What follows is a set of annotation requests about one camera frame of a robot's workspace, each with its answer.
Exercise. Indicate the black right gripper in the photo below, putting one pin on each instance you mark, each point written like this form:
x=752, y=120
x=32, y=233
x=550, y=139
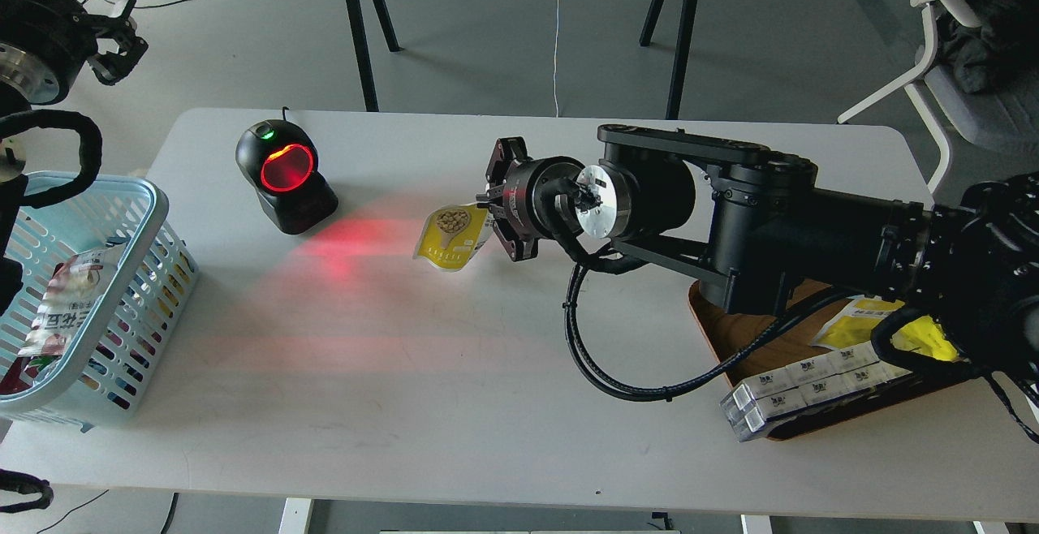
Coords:
x=521, y=182

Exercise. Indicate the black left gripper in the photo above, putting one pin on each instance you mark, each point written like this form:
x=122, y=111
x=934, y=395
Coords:
x=44, y=46

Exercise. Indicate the yellow white nut snack pouch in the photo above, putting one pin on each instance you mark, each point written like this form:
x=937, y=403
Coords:
x=453, y=235

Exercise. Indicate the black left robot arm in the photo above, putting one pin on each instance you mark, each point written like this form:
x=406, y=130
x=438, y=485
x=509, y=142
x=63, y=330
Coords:
x=16, y=121

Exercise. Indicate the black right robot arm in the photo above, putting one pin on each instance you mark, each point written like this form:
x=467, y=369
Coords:
x=761, y=238

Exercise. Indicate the light blue plastic basket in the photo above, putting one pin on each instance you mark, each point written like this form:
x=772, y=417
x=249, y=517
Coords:
x=119, y=338

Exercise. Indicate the red white snack bag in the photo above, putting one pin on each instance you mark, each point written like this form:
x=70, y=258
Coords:
x=73, y=290

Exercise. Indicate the white boxed snack pack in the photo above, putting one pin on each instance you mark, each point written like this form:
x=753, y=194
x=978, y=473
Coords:
x=761, y=403

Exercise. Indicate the yellow cartoon snack bag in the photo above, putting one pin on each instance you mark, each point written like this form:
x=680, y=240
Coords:
x=925, y=337

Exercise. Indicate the black barcode scanner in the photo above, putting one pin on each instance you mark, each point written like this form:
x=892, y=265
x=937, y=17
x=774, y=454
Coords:
x=281, y=162

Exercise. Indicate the brown wooden tray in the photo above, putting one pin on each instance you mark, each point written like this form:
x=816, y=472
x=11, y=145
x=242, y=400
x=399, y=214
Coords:
x=726, y=334

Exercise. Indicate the yellow white flat pouch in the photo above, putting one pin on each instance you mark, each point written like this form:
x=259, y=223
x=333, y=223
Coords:
x=854, y=323

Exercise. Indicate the white office chair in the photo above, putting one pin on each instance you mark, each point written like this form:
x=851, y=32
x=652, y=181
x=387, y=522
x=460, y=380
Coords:
x=1004, y=120

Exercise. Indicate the dark grey cloth on chair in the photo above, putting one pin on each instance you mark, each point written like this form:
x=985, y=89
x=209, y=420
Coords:
x=991, y=56

